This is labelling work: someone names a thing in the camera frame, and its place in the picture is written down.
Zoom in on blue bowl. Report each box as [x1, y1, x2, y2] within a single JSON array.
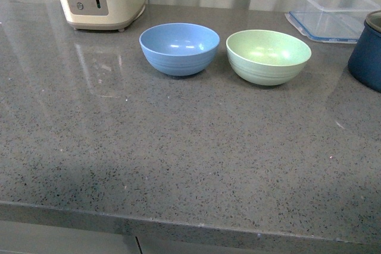
[[139, 23, 220, 76]]

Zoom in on green bowl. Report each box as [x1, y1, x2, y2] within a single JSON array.
[[226, 30, 312, 86]]

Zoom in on grey cabinet door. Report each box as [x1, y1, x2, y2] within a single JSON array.
[[138, 237, 380, 253]]

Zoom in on clear plastic food container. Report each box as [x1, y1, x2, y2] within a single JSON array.
[[285, 0, 380, 43]]

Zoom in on dark blue saucepan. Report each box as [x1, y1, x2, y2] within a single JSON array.
[[348, 10, 380, 92]]

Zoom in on grey cabinet drawer front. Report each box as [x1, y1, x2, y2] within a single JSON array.
[[1, 221, 141, 253]]

